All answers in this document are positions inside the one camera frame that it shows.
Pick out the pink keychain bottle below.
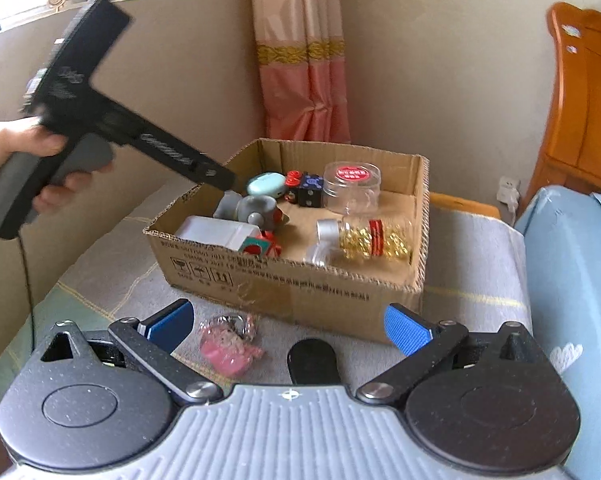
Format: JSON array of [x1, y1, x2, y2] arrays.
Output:
[[198, 314, 265, 378]]

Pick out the white plastic box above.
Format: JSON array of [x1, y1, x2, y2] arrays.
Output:
[[176, 216, 260, 252]]

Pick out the bottle of golden capsules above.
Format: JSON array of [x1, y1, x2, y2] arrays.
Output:
[[317, 214, 413, 261]]

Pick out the grey elephant toy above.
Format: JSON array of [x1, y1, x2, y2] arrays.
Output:
[[212, 191, 290, 232]]

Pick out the clear box red label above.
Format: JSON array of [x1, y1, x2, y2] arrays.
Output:
[[322, 162, 381, 216]]

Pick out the mint green round case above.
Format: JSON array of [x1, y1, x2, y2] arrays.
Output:
[[246, 172, 286, 200]]

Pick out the red small toy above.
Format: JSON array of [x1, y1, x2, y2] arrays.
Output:
[[284, 170, 302, 204]]

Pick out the clear plastic jar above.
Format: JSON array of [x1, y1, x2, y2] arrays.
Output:
[[303, 242, 343, 268]]

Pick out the dark blue dice cube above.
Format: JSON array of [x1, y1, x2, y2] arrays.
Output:
[[297, 174, 324, 208]]

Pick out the person's left hand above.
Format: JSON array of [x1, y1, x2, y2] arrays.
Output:
[[0, 117, 113, 214]]

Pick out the checked table cloth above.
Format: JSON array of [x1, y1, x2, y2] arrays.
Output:
[[0, 181, 532, 399]]

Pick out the black glossy oval object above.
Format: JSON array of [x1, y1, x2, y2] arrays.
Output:
[[287, 338, 341, 386]]

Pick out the cardboard box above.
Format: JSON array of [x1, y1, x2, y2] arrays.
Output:
[[144, 139, 429, 342]]

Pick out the blue floral bedding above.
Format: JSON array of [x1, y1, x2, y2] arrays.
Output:
[[515, 185, 601, 479]]

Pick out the pink curtain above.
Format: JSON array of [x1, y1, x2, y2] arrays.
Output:
[[252, 0, 350, 143]]

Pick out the wooden headboard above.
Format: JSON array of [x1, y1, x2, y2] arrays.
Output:
[[519, 2, 601, 210]]

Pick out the white wall plug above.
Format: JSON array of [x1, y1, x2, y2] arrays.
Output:
[[497, 177, 521, 218]]

